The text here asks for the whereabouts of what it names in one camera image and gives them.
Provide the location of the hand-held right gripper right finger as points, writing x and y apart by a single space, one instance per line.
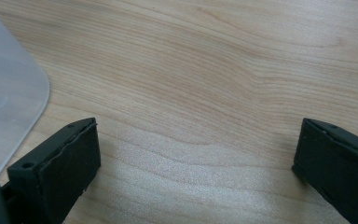
338 165

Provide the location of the translucent plastic sheet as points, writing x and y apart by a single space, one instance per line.
9 93

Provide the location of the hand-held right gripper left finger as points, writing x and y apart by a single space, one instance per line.
62 168

